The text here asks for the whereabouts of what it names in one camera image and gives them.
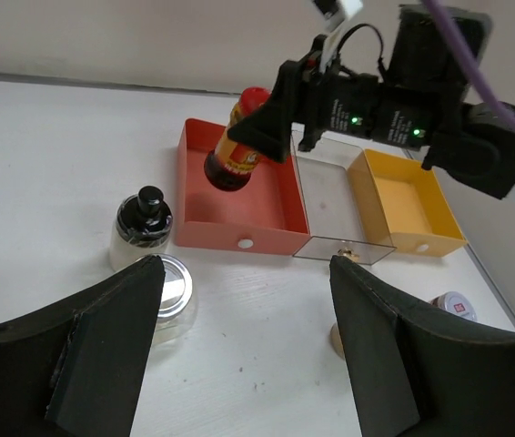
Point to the silver-lid brown spice jar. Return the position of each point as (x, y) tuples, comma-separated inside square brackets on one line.
[(456, 304)]

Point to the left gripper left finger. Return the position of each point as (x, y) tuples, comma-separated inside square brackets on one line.
[(76, 367)]

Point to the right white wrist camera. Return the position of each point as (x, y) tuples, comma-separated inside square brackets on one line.
[(337, 14)]

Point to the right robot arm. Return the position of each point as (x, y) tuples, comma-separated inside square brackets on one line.
[(465, 35)]

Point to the black-capped spice bottle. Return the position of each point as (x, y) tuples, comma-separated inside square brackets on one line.
[(334, 333)]

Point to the black-capped glass bottle left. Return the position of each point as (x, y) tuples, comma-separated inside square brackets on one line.
[(142, 226)]

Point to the wide clear glass jar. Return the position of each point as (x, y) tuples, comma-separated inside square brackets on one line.
[(177, 312)]

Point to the yellow tray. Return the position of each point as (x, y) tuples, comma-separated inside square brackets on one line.
[(401, 205)]

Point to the red tray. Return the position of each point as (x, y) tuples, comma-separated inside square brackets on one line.
[(266, 216)]

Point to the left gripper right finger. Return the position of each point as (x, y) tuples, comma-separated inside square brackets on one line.
[(417, 370)]

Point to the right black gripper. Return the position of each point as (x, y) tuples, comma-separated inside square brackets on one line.
[(415, 100)]

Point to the red-capped sauce bottle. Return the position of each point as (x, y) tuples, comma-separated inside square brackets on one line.
[(228, 167)]

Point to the clear plastic tray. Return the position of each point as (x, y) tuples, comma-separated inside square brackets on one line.
[(335, 185)]

